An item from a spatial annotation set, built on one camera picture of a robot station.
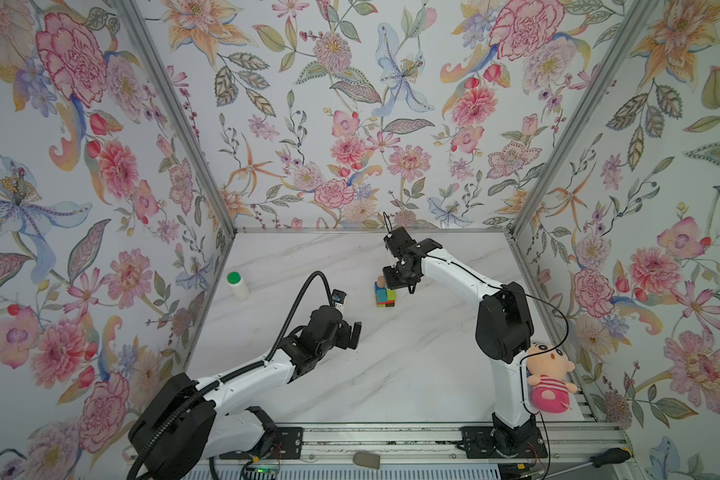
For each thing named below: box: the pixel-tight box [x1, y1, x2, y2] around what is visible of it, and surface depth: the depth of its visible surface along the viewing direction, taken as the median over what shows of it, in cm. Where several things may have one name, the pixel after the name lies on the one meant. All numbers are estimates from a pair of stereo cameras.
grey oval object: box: [353, 452, 381, 470], surface depth 72 cm
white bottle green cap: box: [226, 271, 250, 301], surface depth 98 cm
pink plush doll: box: [526, 342, 578, 414], surface depth 80 cm
